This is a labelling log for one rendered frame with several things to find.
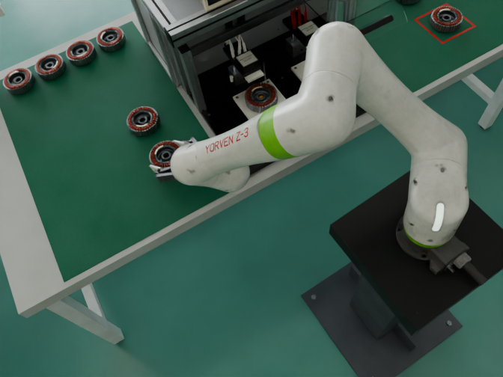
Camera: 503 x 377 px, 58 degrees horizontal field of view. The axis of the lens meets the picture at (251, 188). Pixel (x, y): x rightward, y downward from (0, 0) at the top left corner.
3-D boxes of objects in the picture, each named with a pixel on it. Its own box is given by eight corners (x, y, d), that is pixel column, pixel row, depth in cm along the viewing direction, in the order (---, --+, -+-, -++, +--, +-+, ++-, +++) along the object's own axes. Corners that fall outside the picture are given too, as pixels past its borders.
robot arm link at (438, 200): (455, 198, 122) (473, 161, 105) (453, 253, 115) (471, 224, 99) (404, 192, 125) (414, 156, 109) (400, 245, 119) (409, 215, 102)
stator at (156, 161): (191, 155, 154) (188, 149, 151) (169, 179, 151) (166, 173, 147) (166, 141, 158) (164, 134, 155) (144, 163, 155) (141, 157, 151)
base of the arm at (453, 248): (498, 272, 117) (506, 265, 112) (454, 306, 115) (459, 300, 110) (425, 200, 129) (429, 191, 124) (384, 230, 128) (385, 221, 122)
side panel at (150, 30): (183, 84, 171) (160, 13, 143) (176, 87, 170) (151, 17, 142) (153, 40, 184) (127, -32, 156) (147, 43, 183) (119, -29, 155)
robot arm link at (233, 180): (253, 197, 127) (261, 158, 126) (217, 192, 118) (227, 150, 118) (222, 188, 137) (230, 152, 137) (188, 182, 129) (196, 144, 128)
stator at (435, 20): (464, 31, 170) (468, 22, 167) (434, 35, 171) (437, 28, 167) (453, 10, 176) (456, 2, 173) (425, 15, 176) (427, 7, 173)
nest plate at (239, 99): (291, 108, 158) (291, 105, 157) (254, 127, 155) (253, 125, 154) (269, 80, 165) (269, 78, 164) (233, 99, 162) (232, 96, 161)
